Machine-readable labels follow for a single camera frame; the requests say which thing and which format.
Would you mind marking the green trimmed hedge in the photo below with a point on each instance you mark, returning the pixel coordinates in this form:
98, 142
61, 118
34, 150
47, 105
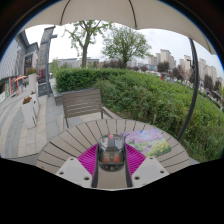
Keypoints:
150, 100

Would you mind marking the flower landscape print mouse pad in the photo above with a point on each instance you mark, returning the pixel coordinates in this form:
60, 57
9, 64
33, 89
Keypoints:
150, 143

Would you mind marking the round bushy tree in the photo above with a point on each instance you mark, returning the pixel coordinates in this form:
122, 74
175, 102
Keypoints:
125, 43

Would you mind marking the tall grey sign pillar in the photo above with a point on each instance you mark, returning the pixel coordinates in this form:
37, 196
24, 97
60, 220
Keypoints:
43, 56

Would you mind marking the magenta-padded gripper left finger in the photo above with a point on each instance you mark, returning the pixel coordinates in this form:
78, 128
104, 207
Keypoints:
74, 170

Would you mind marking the distant apartment buildings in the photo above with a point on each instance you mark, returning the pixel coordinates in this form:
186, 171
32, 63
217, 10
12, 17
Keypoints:
166, 58

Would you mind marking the grey shopfront building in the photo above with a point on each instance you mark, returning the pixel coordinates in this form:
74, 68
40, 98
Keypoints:
13, 63

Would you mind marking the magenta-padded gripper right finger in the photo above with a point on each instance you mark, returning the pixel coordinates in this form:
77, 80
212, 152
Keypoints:
148, 170

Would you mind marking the beige parasol canopy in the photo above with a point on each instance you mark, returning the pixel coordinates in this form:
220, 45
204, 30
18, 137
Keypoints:
100, 11

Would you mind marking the dark curved parasol pole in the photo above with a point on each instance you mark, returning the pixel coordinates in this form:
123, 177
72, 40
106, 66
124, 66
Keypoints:
194, 86

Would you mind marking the transparent grey computer mouse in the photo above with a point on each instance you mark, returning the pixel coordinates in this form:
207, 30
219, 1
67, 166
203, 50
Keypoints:
111, 153

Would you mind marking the sparse-leaved tree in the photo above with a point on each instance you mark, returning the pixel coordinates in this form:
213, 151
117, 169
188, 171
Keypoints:
85, 50

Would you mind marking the brown slatted outdoor chair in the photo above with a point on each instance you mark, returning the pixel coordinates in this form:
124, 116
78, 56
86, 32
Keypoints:
81, 103

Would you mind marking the tall white planter with flowers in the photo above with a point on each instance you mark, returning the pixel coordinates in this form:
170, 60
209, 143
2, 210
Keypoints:
32, 81

